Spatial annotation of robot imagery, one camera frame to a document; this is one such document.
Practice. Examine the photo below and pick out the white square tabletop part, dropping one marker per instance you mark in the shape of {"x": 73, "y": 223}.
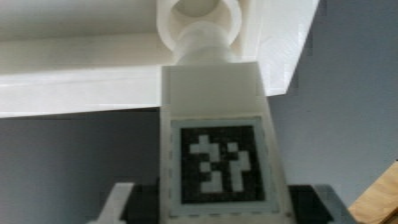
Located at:
{"x": 86, "y": 46}

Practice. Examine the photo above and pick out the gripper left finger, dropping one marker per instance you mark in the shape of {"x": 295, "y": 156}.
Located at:
{"x": 130, "y": 206}

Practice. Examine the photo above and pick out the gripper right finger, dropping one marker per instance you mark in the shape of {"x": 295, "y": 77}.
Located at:
{"x": 318, "y": 206}

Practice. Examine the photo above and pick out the white table leg angled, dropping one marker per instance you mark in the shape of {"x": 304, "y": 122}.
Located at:
{"x": 223, "y": 185}

